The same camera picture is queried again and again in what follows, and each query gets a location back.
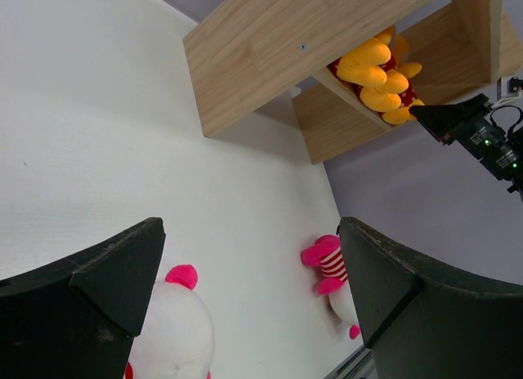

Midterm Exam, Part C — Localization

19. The white doll face down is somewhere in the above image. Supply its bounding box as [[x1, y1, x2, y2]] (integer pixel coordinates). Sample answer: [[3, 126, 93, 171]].
[[300, 234, 361, 340], [123, 264, 215, 378]]

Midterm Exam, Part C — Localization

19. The white doll right face down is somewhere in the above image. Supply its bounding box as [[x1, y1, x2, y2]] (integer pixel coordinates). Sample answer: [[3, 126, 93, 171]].
[[300, 234, 361, 340]]

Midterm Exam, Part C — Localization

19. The wooden shelf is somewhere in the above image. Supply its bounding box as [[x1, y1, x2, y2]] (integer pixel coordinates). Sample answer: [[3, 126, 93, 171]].
[[184, 0, 522, 163]]

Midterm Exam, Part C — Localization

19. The orange bear polka dot toy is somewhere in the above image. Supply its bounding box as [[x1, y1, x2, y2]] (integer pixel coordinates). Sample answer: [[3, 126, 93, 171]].
[[328, 25, 396, 87]]

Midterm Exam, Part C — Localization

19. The white doll centre face down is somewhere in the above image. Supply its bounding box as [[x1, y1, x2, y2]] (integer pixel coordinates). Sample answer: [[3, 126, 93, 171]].
[[123, 264, 215, 378]]

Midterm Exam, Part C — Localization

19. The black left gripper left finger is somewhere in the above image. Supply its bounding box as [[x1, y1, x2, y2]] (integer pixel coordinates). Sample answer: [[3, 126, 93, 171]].
[[1, 217, 165, 378]]

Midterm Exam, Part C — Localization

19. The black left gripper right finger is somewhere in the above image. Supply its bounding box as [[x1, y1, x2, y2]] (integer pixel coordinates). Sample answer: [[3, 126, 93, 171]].
[[338, 217, 522, 378]]

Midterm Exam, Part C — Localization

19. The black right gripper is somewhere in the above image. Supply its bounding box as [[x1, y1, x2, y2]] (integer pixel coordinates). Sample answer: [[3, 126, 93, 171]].
[[409, 94, 522, 194]]

